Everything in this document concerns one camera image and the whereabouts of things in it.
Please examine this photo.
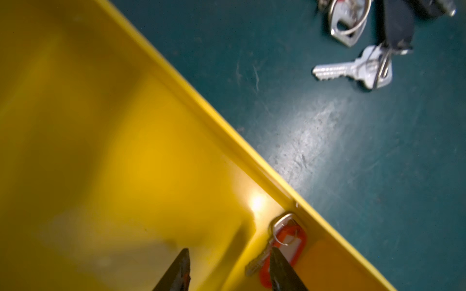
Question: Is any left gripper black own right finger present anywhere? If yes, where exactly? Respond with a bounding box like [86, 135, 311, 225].
[269, 247, 308, 291]

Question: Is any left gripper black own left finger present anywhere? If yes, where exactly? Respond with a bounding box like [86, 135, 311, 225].
[153, 248, 191, 291]

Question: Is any yellow bottom drawer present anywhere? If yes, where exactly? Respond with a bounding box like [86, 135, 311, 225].
[1, 1, 393, 291]

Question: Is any black key bunch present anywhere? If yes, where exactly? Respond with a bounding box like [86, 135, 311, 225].
[312, 0, 458, 92]

